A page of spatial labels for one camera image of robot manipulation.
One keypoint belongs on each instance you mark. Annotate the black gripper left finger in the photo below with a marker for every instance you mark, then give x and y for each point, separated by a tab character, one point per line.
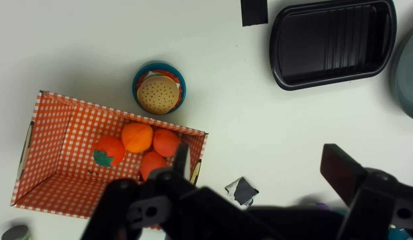
140	208

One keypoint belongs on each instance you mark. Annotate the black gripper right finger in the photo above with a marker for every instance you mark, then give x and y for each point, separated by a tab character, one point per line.
374	200

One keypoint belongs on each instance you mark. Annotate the orange checkered fruit box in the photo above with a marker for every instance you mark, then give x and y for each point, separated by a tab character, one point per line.
60	155

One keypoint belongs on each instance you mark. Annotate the red-orange round fruit toy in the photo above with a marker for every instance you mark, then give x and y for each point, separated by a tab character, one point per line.
167	141
152	163

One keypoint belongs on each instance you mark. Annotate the red-orange fruit toy green leaf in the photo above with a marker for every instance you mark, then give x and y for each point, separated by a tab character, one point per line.
112	148

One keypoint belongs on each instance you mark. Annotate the orange round fruit toy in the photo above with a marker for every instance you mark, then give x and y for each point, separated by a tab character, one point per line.
137	136

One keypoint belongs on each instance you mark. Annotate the plush burger toy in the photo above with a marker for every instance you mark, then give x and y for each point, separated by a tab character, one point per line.
159	93

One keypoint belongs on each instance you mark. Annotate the small teal toy plate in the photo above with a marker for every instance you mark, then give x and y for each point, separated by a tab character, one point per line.
172	69

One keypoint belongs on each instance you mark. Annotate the dark green round plate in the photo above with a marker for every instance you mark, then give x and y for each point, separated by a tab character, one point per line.
410	75

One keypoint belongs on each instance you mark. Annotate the black baking tray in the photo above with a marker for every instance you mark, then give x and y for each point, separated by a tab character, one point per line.
330	40

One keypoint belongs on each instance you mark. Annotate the black flat strip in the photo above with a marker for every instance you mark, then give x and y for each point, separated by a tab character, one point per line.
253	11

